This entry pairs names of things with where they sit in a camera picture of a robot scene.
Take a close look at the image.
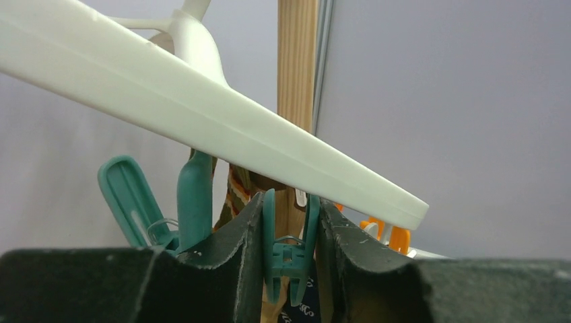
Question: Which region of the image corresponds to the orange clothes clip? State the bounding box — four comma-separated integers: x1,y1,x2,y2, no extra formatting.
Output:
359,217,415,257

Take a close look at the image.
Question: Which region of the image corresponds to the white round clip hanger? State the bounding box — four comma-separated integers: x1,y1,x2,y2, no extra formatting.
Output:
1,1,428,229

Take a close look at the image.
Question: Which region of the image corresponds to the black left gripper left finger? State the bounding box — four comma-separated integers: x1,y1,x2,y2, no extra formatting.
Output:
1,194,263,322

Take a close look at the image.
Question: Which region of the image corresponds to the wooden hanger rack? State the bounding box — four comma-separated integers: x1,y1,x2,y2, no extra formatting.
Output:
274,0,321,242

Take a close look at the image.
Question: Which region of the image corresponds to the teal clothes clip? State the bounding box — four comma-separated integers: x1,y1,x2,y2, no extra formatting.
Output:
262,189,321,306
97,151,213,256

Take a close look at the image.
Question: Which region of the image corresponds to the navy white red hanging sock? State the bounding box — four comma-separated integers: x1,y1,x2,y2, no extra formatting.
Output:
277,260,321,323

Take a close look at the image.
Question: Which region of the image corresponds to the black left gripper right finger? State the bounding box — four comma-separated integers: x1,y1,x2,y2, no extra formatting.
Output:
316,201,570,322

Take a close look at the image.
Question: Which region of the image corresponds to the olive striped hanging sock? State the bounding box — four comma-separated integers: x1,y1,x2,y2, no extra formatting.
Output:
213,164,263,231

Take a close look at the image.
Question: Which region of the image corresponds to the white clothes clip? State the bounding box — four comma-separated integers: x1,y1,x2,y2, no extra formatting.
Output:
294,188,308,208

